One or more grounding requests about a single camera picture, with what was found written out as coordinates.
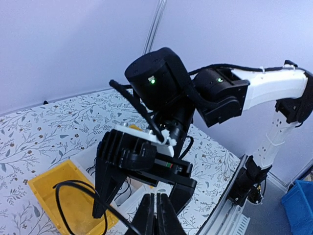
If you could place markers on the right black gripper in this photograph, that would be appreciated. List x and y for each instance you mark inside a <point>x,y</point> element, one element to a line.
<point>109,179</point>

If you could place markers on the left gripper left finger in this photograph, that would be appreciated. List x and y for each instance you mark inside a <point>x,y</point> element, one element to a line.
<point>143,220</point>

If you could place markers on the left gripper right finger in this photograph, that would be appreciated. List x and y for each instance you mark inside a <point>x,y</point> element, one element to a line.
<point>167,222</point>

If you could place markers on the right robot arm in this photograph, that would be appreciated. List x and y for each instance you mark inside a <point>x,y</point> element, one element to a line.
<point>166,95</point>

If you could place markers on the clear plastic bin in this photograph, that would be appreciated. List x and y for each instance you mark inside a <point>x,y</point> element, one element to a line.
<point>131,192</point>

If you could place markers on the right yellow bin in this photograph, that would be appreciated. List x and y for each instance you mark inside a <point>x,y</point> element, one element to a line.
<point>135,127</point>

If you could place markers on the floral table mat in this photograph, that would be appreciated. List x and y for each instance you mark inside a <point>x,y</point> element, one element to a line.
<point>35,140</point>

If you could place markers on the blue bin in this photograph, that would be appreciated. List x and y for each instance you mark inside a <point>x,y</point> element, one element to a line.
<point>298,204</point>

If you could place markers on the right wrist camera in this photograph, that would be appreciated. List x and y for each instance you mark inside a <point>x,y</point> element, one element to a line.
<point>131,149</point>

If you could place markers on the front aluminium rail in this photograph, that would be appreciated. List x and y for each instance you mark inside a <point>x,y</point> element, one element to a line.
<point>224,211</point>

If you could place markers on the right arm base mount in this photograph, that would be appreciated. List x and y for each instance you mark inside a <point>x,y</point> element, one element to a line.
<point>246,184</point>

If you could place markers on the right aluminium frame post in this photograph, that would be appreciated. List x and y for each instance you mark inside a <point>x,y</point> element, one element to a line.
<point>154,26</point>

